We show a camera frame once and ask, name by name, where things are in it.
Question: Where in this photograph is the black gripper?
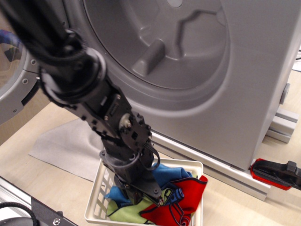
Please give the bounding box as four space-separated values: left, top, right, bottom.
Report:
98 145 163 207

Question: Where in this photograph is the blue cloth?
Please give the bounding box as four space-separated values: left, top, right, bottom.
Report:
105 163 192 207

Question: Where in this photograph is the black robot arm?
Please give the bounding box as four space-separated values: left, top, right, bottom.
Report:
0 0 163 205

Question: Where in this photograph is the white plastic laundry basket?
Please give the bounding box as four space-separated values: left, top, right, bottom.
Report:
85 158 203 226

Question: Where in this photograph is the grey toy washing machine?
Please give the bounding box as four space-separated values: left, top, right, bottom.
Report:
58 0 301 170

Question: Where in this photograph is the grey washing machine door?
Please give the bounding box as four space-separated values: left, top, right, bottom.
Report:
0 44 43 125

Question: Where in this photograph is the light green cloth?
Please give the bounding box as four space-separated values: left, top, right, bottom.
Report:
105 186 158 225

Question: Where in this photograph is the red cloth with dark trim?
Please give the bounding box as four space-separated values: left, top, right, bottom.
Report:
140 176 208 226

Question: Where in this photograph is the grey felt cloth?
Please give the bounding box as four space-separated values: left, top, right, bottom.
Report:
29 119 104 181

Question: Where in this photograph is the black metal mounting plate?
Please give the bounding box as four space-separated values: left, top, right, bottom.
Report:
31 197 76 226

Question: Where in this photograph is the red and black clamp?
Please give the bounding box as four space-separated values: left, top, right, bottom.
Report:
250 159 301 191

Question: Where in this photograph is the aluminium extrusion side block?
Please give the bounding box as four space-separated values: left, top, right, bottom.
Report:
266 108 300 143

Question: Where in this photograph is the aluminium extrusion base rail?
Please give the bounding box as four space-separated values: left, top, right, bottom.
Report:
151 131 271 201

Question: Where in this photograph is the aluminium frame rail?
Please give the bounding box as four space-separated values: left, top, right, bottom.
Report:
0 177 31 220

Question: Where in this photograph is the black braided cable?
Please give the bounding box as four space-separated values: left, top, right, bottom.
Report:
0 202 38 226

